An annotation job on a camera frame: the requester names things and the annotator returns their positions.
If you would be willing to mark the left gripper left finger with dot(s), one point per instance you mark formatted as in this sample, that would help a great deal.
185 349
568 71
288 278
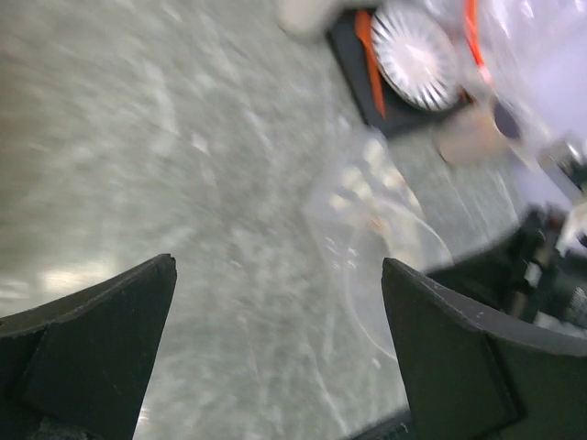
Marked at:
86 359

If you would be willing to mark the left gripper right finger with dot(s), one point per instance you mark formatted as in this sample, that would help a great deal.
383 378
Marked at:
471 372

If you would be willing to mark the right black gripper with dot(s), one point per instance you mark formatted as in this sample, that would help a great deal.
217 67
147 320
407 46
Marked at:
525 273

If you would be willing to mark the polka dot zip bag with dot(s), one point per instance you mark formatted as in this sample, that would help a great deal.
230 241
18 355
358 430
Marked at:
360 212

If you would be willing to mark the clear zip bag orange seal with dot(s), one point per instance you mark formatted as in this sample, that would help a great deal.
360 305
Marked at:
508 43

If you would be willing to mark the beige paper cup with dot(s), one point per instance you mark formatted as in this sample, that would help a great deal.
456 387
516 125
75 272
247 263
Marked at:
476 133

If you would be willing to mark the black plastic tray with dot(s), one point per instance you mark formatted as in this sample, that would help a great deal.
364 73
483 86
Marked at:
400 117

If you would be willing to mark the striped white plate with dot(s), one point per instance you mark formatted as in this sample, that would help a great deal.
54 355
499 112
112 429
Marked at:
415 56

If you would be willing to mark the white ceramic mug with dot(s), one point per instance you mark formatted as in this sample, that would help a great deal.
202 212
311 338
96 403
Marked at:
307 18

